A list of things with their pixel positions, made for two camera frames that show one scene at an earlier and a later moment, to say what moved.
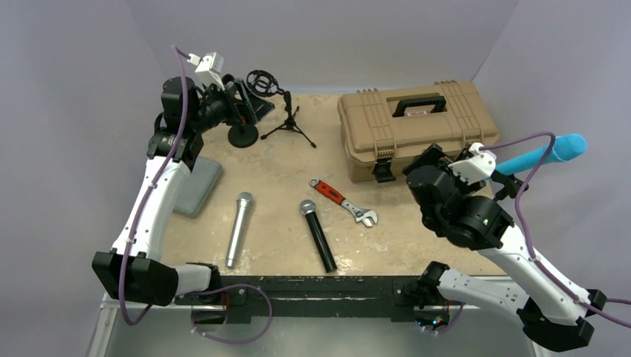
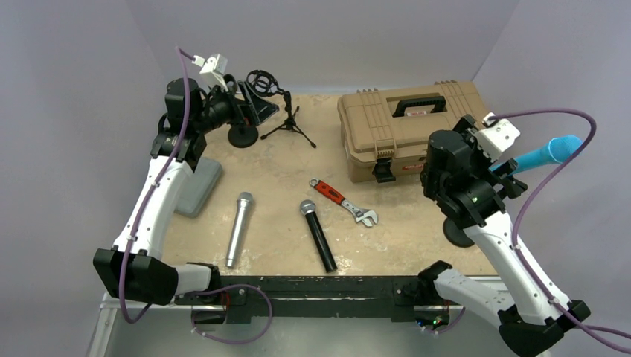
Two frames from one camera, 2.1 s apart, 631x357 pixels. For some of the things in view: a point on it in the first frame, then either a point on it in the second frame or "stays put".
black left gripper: x=257 y=107 stays put
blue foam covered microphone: x=565 y=147 stays put
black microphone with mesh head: x=308 y=207 stays put
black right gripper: x=460 y=184 → x=468 y=127
